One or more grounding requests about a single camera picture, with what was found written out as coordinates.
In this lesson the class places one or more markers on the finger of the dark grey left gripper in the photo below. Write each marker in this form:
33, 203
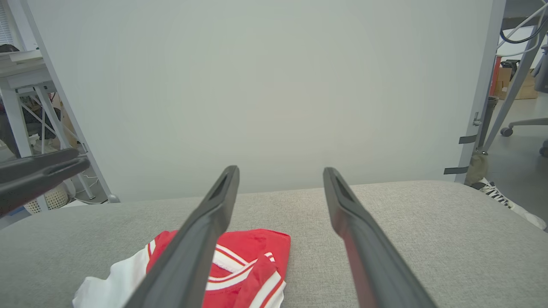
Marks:
34, 161
25, 190

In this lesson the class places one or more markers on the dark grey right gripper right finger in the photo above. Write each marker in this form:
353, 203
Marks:
368, 256

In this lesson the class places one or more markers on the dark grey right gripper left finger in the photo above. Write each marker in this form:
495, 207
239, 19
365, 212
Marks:
192, 248

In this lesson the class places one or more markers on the red and white basketball jersey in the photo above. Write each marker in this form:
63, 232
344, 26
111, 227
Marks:
257, 246

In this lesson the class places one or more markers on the white perforated laundry basket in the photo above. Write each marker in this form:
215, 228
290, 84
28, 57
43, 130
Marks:
55, 199

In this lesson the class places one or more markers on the olive trouser leg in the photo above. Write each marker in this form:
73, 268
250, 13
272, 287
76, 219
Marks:
476, 167

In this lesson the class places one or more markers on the white black striped shoe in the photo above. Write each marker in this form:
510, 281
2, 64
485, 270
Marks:
496, 193

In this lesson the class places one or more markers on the white backdrop panel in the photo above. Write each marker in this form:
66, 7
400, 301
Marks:
274, 85

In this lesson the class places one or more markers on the grey office chair base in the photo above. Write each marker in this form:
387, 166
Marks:
526, 122

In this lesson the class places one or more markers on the grey metal stand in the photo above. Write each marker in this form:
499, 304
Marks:
513, 85

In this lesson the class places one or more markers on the brown cardboard box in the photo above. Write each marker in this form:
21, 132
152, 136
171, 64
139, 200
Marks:
528, 90

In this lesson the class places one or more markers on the white frame table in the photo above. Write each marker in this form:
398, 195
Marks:
12, 111

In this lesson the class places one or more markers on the red post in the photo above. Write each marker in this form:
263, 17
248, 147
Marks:
495, 77

